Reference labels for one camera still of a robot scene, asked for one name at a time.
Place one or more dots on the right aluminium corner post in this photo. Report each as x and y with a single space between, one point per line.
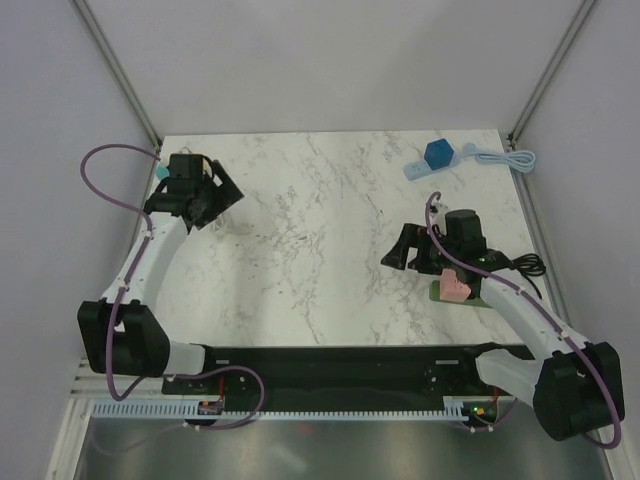
580 18

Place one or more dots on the left aluminium corner post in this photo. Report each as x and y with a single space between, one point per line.
108 55

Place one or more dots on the aluminium corner post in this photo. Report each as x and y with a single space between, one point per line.
108 55
580 18

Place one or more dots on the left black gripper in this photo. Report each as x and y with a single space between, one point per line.
226 195

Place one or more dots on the teal power strip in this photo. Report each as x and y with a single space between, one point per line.
161 172

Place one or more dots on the white slotted cable duct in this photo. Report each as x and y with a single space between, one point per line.
200 410

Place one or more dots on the light blue power strip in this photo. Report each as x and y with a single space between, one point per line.
420 169

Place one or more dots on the aluminium front frame rail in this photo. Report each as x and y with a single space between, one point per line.
89 384

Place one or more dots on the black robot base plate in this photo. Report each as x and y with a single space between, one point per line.
339 379

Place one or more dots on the green power strip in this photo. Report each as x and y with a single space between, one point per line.
471 301

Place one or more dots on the dark blue cube socket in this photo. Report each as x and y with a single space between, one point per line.
438 152

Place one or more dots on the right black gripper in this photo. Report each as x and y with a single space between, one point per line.
414 236

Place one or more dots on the pink cube socket plug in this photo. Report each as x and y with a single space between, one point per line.
451 289

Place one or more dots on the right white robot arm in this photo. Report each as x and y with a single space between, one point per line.
573 385

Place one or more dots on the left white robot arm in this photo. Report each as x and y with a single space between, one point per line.
120 331

